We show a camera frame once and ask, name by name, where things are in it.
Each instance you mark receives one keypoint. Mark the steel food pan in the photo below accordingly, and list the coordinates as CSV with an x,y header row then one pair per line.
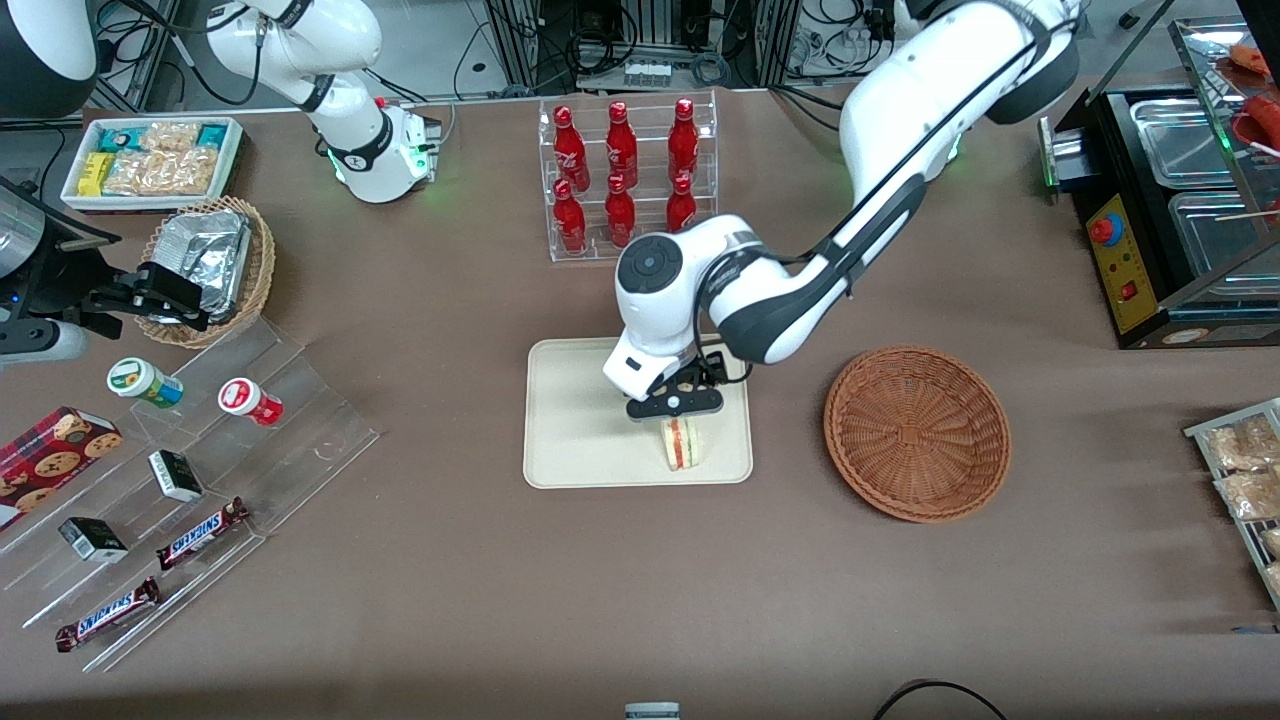
x,y
1185,145
1215,245

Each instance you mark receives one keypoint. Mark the clear acrylic bottle rack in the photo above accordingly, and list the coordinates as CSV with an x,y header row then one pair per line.
x,y
597,250

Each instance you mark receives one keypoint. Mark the green lidded snack jar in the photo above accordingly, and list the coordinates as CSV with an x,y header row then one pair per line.
x,y
140,382

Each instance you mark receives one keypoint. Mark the yellow snack packet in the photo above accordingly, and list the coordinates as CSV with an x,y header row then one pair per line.
x,y
94,173

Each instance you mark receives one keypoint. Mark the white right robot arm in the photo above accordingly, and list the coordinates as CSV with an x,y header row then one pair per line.
x,y
355,140

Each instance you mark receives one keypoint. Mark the small grey device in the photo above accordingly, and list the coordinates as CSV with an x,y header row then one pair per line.
x,y
652,712

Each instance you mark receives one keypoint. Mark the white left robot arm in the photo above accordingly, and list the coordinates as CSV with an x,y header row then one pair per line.
x,y
650,305

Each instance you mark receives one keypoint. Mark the white power strip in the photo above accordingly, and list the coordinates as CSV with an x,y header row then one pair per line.
x,y
649,73

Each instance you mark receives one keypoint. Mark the small dark green box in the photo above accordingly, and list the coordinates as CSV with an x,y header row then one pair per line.
x,y
95,540
175,476

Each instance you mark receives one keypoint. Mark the clear cracker bag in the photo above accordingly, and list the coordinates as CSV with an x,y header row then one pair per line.
x,y
170,136
160,173

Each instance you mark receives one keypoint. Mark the teal snack packet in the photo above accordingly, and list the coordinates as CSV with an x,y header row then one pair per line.
x,y
212,135
118,138

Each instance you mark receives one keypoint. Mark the clear acrylic stepped stand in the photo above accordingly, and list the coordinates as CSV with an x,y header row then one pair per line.
x,y
300,440

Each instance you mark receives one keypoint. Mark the black food warmer appliance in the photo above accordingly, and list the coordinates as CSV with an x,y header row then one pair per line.
x,y
1135,310

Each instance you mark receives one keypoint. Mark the brown wicker basket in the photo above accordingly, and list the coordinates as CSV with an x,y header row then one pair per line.
x,y
920,430

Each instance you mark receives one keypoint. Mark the red food item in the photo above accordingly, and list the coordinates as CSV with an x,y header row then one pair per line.
x,y
1262,120
1255,58

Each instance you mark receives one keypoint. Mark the cream rectangular tray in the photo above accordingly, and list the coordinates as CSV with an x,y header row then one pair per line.
x,y
570,440

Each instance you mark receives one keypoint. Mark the clear snack bag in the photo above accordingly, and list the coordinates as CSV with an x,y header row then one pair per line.
x,y
1240,445
1274,577
1272,541
1252,494

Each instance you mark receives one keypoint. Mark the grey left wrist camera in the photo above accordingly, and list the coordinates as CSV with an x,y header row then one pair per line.
x,y
675,404

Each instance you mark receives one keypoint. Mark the Snickers chocolate bar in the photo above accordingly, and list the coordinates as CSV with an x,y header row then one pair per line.
x,y
198,537
105,615

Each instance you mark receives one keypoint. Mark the red chocolate chip cookie box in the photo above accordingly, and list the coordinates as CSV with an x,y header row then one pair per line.
x,y
50,460

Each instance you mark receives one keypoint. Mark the red lidded snack jar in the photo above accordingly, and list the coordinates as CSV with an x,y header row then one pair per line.
x,y
245,398

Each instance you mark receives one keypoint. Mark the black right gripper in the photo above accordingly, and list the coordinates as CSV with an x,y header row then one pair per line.
x,y
97,297

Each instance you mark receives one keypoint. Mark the triangular sandwich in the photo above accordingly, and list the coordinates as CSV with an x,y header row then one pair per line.
x,y
682,448

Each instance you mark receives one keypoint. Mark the red soda bottle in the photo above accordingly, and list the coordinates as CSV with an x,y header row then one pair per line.
x,y
570,150
681,205
683,145
622,148
571,222
620,212

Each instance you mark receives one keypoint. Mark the silver foil wrapped pack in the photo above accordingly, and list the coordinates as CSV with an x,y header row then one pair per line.
x,y
205,260

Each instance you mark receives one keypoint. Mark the light wicker basket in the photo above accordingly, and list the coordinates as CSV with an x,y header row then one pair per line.
x,y
255,290

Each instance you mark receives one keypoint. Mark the white plastic bin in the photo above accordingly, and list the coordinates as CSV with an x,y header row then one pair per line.
x,y
70,195

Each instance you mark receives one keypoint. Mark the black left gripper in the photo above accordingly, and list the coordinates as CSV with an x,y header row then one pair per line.
x,y
692,379

